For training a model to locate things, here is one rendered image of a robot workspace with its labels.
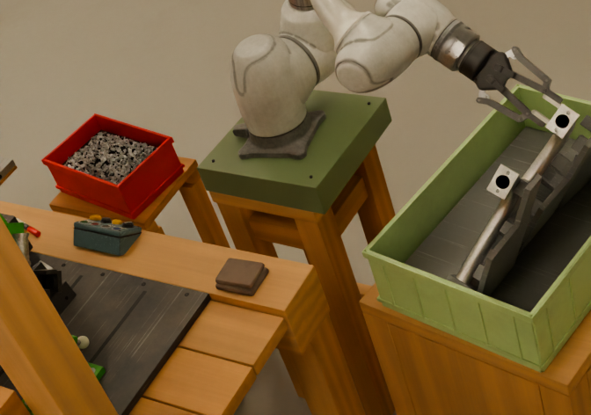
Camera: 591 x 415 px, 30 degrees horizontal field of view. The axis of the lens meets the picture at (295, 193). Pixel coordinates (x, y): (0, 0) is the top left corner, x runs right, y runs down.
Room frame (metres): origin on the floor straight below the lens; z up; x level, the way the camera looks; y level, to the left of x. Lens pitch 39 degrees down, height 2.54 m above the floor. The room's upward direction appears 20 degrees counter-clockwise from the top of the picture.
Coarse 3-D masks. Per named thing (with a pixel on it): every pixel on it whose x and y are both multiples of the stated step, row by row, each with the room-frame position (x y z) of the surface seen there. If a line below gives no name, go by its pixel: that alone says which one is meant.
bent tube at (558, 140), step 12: (564, 108) 1.61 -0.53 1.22; (552, 120) 1.61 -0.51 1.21; (564, 120) 1.69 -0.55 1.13; (552, 132) 1.60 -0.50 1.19; (564, 132) 1.59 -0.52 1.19; (552, 144) 1.68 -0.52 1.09; (540, 156) 1.68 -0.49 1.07; (552, 156) 1.67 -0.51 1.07; (540, 168) 1.67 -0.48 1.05; (516, 204) 1.65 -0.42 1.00
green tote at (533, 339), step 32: (480, 128) 1.97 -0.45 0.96; (512, 128) 2.03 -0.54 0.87; (544, 128) 2.02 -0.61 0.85; (576, 128) 1.95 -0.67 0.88; (448, 160) 1.90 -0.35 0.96; (480, 160) 1.95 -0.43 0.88; (448, 192) 1.87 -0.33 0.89; (416, 224) 1.80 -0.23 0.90; (384, 256) 1.67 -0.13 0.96; (576, 256) 1.49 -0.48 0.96; (384, 288) 1.69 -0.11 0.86; (416, 288) 1.61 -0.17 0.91; (448, 288) 1.54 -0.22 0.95; (576, 288) 1.48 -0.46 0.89; (448, 320) 1.56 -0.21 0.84; (480, 320) 1.48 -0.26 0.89; (512, 320) 1.42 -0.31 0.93; (544, 320) 1.41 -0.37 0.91; (576, 320) 1.46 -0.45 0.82; (512, 352) 1.44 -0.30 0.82; (544, 352) 1.40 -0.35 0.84
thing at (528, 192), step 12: (528, 180) 1.56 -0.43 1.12; (540, 180) 1.54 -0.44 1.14; (516, 192) 1.54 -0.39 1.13; (528, 192) 1.52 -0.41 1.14; (528, 204) 1.53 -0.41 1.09; (516, 216) 1.55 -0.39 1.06; (528, 216) 1.57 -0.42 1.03; (516, 228) 1.54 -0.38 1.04; (504, 240) 1.52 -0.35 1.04; (516, 240) 1.57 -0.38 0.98; (492, 252) 1.50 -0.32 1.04; (504, 252) 1.53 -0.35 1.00; (516, 252) 1.61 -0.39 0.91; (492, 264) 1.50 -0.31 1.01; (504, 264) 1.57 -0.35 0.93; (492, 276) 1.53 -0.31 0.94; (504, 276) 1.60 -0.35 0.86; (480, 288) 1.52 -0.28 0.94; (492, 288) 1.57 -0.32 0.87
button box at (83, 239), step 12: (84, 228) 2.13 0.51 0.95; (96, 228) 2.11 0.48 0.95; (108, 228) 2.10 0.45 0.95; (120, 228) 2.09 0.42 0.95; (132, 228) 2.10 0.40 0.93; (84, 240) 2.12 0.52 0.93; (96, 240) 2.10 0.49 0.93; (108, 240) 2.07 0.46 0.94; (120, 240) 2.05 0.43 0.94; (132, 240) 2.08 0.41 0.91; (108, 252) 2.06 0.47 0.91; (120, 252) 2.04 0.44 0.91
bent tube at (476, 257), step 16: (496, 176) 1.54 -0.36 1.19; (512, 176) 1.52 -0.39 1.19; (496, 192) 1.52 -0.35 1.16; (512, 192) 1.58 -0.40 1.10; (496, 208) 1.61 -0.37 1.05; (512, 208) 1.59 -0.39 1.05; (496, 224) 1.58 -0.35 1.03; (480, 240) 1.58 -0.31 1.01; (480, 256) 1.56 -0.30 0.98; (464, 272) 1.55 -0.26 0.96
